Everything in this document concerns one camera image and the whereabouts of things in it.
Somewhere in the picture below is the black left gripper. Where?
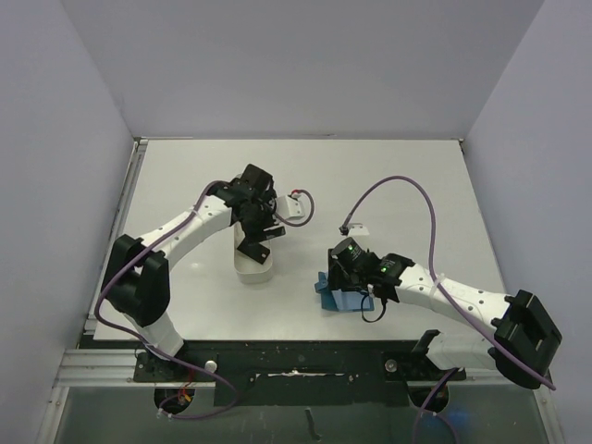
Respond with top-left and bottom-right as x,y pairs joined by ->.
240,191 -> 284,243

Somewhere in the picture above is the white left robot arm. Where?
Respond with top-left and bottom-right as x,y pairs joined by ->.
99,165 -> 286,380

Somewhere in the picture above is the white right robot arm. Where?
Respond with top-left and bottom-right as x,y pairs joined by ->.
327,238 -> 562,389

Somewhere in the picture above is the white card tray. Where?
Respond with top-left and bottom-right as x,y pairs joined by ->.
233,223 -> 273,284

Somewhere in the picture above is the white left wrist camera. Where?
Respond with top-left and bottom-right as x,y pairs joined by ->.
275,195 -> 306,222

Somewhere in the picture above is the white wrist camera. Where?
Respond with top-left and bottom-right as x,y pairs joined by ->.
275,195 -> 306,222
339,223 -> 369,236

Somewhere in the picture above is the short black cable loop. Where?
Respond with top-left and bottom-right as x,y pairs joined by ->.
360,295 -> 389,324

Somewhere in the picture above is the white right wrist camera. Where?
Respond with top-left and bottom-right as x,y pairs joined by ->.
339,223 -> 369,236

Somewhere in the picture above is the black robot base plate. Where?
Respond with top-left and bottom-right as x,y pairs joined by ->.
133,339 -> 445,407

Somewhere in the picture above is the aluminium frame rail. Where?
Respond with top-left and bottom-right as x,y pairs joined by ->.
54,350 -> 136,388

